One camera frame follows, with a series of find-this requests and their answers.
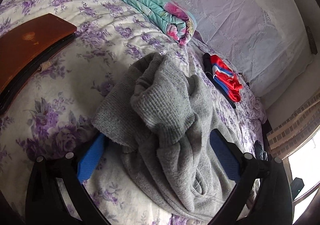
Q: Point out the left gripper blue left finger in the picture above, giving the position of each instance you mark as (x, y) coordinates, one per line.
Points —
(90, 159)

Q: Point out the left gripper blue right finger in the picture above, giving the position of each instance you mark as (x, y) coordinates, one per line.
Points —
(226, 158)

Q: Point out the grey sweatpants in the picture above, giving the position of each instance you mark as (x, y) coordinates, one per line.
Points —
(162, 120)

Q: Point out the purple floral bedspread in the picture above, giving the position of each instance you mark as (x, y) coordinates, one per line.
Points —
(51, 114)

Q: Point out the beige patterned curtain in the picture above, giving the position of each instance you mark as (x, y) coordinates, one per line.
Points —
(295, 131)

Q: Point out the folded red blue shorts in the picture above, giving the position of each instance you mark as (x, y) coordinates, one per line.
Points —
(225, 78)

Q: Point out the folded black garment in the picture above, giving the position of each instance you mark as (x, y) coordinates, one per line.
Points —
(209, 73)

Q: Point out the brown wooden board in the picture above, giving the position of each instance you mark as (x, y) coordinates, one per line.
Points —
(27, 49)

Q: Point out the folded teal floral blanket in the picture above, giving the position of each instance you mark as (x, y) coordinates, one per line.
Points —
(174, 21)

